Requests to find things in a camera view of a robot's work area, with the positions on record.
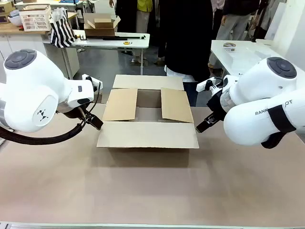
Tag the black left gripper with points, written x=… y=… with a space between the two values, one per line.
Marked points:
x=71 y=112

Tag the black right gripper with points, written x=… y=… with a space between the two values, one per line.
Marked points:
x=217 y=105

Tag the brown cardboard packing box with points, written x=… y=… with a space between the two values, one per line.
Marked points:
x=147 y=133

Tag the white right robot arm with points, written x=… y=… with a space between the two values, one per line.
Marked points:
x=257 y=95

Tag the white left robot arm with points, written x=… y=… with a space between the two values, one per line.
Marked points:
x=31 y=95

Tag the open small cardboard box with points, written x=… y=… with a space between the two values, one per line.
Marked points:
x=100 y=27

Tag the white side table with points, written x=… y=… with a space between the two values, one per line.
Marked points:
x=238 y=59

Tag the person in black coat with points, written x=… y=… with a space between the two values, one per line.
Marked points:
x=188 y=47

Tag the brown packing tape roll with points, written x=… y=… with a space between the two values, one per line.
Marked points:
x=230 y=44

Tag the white desk with leg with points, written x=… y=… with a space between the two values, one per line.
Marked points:
x=114 y=41

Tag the small yellow tape roll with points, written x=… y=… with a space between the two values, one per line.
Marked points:
x=127 y=43

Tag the long black rod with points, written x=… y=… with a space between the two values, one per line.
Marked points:
x=119 y=37

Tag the black white striped bag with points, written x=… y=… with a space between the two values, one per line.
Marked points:
x=60 y=31

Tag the bystander in grey trousers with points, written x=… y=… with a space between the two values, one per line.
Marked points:
x=232 y=23

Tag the white cabinet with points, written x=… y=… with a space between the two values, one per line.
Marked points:
x=23 y=45

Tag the white plastic basket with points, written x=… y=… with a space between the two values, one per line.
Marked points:
x=35 y=20

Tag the bystander in yellow top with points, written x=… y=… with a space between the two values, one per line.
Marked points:
x=144 y=14

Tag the wooden counter top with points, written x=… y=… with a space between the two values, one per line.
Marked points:
x=9 y=29

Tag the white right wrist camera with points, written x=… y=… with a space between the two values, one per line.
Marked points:
x=205 y=86

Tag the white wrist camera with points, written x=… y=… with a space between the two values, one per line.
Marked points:
x=205 y=86
x=91 y=81

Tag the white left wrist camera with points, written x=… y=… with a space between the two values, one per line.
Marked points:
x=91 y=81

